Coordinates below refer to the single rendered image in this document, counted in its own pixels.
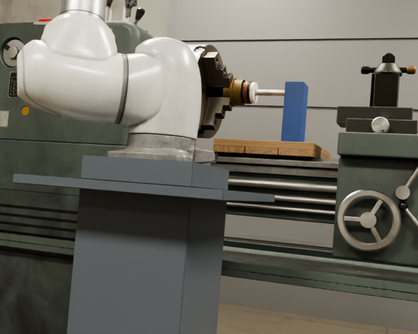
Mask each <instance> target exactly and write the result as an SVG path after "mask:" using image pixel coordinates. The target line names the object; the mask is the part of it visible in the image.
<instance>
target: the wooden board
mask: <svg viewBox="0 0 418 334"><path fill-rule="evenodd" d="M213 152H217V153H230V154H254V155H267V156H291V157H303V158H328V159H331V154H330V153H329V152H327V151H325V150H324V149H323V148H321V147H319V146H318V145H316V144H315V143H313V142H285V141H270V140H240V139H214V147H213Z"/></svg>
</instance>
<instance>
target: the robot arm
mask: <svg viewBox="0 0 418 334"><path fill-rule="evenodd" d="M112 2H113V0H60V4H59V12H58V16H57V17H56V18H54V19H52V20H51V21H50V22H49V23H48V24H47V25H46V26H45V28H44V32H43V34H42V37H41V40H32V41H30V42H29V43H27V44H26V45H25V46H23V48H22V50H21V51H20V52H19V53H18V55H17V94H18V96H19V97H20V98H21V99H22V100H23V101H25V102H26V103H27V104H28V105H29V106H31V107H32V108H34V109H36V110H38V111H41V112H43V113H46V114H48V115H51V116H54V117H58V118H61V119H67V120H72V121H80V122H87V123H111V124H118V125H121V126H124V127H129V134H128V139H127V146H126V149H121V150H111V151H108V152H107V156H108V157H119V158H140V159H151V160H172V161H183V162H196V163H199V164H205V165H209V166H210V163H216V162H217V161H218V154H217V152H213V151H209V150H203V149H200V148H199V147H197V146H196V140H197V134H198V127H199V122H200V111H201V100H202V85H201V77H200V70H199V67H198V62H197V60H196V56H195V55H194V52H193V51H192V50H191V49H190V47H189V46H188V45H187V44H186V43H184V42H182V41H179V40H177V39H173V38H167V37H155V38H152V39H149V40H145V41H144V42H142V43H141V44H140V45H138V46H137V47H136V49H135V53H134V54H120V53H117V46H116V43H115V36H114V34H113V33H112V31H111V29H110V28H109V27H108V26H107V25H106V24H105V21H110V20H111V13H112V9H110V7H111V4H112Z"/></svg>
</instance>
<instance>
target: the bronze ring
mask: <svg viewBox="0 0 418 334"><path fill-rule="evenodd" d="M251 83H252V81H245V80H237V79H236V78H233V79H232V80H231V83H230V86H228V87H226V86H224V87H223V97H229V98H230V103H231V105H232V106H236V105H245V104H252V102H251V101H250V98H249V88H250V85H251Z"/></svg>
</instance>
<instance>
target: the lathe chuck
mask: <svg viewBox="0 0 418 334"><path fill-rule="evenodd" d="M187 45H188V46H189V47H190V49H191V50H192V51H193V52H194V55H195V56H196V60H197V62H198V67H199V70H200V77H201V85H202V100H201V111H200V122H199V127H198V130H200V127H201V124H202V118H203V115H204V110H205V106H206V101H207V100H206V98H207V97H206V87H208V86H207V80H206V73H205V69H204V62H203V57H202V52H195V50H196V49H197V48H205V49H206V53H207V52H218V50H217V49H216V48H215V47H214V46H213V45H211V44H187ZM218 56H219V61H220V65H223V62H222V58H221V56H220V53H219V52H218ZM221 122H222V119H218V124H217V128H216V131H211V130H204V134H200V135H197V138H200V139H210V138H212V137H213V136H214V135H215V134H216V133H217V132H218V129H219V128H220V125H221Z"/></svg>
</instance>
